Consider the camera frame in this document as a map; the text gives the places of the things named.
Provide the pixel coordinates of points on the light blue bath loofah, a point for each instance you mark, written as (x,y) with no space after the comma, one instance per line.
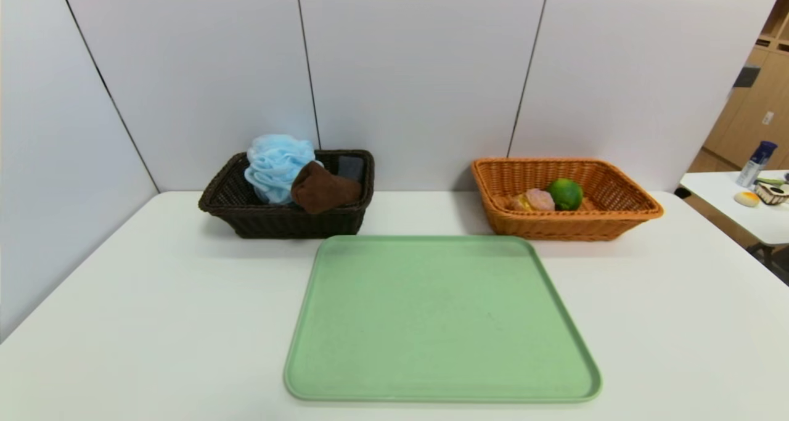
(274,165)

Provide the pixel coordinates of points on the white side table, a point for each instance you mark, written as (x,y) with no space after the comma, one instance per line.
(721,205)

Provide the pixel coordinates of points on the orange wicker basket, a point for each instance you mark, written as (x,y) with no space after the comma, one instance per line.
(555,227)

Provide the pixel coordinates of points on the yellow egg-shaped item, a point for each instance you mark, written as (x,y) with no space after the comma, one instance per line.
(747,199)

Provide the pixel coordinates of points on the white wall switch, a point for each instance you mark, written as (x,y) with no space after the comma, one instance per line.
(768,118)

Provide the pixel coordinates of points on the light green plastic tray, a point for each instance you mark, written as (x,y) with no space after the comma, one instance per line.
(431,322)

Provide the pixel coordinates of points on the green lime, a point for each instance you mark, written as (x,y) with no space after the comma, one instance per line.
(565,194)

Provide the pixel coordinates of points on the small green item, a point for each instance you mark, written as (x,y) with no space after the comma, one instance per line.
(770,180)

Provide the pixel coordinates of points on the grey towel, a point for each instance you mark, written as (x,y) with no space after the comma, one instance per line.
(351,168)

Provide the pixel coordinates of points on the small black object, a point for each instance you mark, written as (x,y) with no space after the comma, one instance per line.
(682,192)

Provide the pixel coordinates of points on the grey cabinet sign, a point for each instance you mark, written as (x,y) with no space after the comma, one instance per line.
(748,76)

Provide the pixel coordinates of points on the brown white round container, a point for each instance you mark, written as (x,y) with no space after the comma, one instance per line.
(773,194)

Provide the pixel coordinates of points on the clear bottle with blue cap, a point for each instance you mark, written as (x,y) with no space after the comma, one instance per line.
(755,165)

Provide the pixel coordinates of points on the brown towel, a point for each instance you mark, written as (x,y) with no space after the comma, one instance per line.
(323,190)

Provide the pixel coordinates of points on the light wooden cabinet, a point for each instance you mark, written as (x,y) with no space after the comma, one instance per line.
(739,131)

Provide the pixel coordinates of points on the dark brown wicker basket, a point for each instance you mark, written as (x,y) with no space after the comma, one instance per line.
(277,224)

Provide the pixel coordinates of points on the pink round bread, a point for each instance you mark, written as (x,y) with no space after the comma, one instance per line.
(536,200)

